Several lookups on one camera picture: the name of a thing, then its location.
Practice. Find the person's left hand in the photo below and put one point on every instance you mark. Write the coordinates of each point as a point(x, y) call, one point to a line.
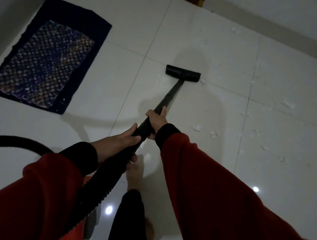
point(107, 147)

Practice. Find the person's right hand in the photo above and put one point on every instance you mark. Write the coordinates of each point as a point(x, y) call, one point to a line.
point(158, 122)

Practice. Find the person's right fingers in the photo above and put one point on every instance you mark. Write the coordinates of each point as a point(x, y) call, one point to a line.
point(149, 113)

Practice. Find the person's left fingers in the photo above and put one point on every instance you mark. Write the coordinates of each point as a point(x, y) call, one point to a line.
point(130, 140)

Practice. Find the black vacuum wand with floor head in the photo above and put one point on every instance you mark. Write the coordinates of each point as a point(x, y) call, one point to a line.
point(172, 91)

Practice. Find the person's left forearm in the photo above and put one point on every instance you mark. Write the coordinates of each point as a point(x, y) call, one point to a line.
point(40, 192)

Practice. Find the person's right forearm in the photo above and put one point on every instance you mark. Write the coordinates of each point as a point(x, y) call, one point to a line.
point(210, 199)

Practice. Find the person's left foot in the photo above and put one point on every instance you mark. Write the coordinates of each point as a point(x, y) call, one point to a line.
point(134, 175)

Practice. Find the person's foot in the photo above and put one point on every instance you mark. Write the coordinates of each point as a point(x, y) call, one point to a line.
point(149, 230)
point(134, 175)

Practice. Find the scattered white paper scraps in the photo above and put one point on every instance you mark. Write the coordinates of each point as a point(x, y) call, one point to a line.
point(197, 128)

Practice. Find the person's black trouser leg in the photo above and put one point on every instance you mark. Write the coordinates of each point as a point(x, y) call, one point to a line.
point(129, 219)

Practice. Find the red and grey vacuum cleaner body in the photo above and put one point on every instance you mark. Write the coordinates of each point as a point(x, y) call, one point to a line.
point(92, 223)

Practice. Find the person's right foot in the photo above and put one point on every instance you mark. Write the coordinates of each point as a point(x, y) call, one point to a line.
point(149, 230)

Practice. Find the dark blue patterned floor mat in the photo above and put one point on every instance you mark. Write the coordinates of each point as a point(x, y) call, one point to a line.
point(48, 58)

